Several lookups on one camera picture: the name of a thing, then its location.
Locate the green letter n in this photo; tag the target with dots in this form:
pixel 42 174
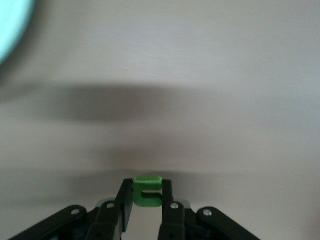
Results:
pixel 140 200

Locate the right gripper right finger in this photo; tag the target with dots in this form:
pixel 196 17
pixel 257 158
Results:
pixel 172 222

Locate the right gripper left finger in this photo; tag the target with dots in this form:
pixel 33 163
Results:
pixel 105 222

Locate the pale green round plate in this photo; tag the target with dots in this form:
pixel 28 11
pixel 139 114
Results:
pixel 10 25

